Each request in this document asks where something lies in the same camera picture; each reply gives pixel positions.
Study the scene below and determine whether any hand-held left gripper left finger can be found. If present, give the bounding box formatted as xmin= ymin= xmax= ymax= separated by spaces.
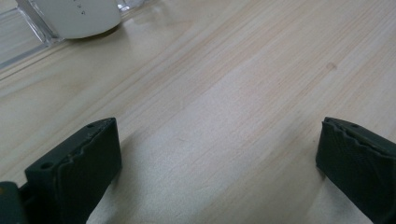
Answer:
xmin=18 ymin=117 xmax=123 ymax=224

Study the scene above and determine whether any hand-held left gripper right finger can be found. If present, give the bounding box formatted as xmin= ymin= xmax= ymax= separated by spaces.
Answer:
xmin=315 ymin=116 xmax=396 ymax=224

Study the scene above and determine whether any clear acrylic book rack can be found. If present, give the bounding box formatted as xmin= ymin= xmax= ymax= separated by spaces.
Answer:
xmin=0 ymin=0 xmax=151 ymax=71

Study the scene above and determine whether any white book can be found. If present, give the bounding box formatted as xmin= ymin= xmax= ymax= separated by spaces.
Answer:
xmin=29 ymin=0 xmax=122 ymax=40

